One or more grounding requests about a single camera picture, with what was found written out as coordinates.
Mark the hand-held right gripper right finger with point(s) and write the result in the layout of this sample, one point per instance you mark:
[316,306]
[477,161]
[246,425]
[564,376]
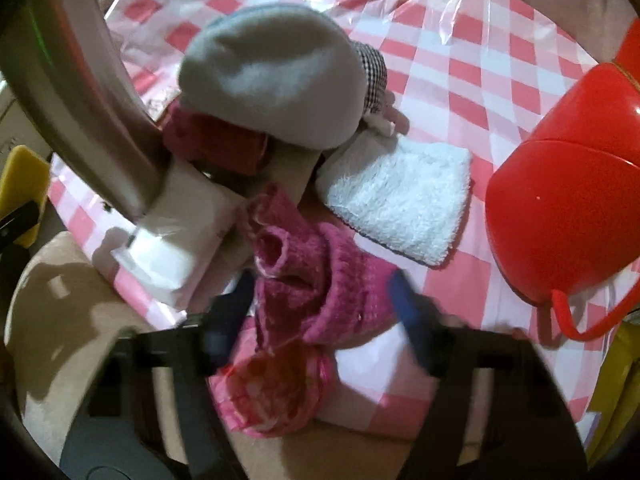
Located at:
[406,305]

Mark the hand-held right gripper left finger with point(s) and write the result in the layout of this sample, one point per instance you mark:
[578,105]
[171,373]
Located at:
[234,305]

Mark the pink knit garment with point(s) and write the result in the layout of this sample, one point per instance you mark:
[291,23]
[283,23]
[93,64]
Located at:
[305,280]

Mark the pink mesh bag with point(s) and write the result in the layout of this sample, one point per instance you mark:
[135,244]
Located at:
[270,385]

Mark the white plastic packet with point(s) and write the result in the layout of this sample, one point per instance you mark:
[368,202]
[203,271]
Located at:
[172,240]

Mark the white fluffy towel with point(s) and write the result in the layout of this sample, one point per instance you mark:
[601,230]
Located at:
[400,200]

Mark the dark red knit garment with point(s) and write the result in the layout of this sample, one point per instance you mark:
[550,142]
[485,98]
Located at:
[215,140]

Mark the cream plush toy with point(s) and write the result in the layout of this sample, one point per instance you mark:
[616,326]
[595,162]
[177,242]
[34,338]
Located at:
[386,117]

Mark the red thermos jug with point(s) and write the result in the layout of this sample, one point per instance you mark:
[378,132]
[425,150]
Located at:
[565,200]

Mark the grey beanie hat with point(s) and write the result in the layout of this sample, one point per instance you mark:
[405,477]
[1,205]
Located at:
[270,75]

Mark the houndstooth checked cloth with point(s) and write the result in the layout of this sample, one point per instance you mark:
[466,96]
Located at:
[374,67]

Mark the red white checkered tablecloth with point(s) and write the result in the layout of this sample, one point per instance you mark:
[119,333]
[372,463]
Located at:
[480,75]

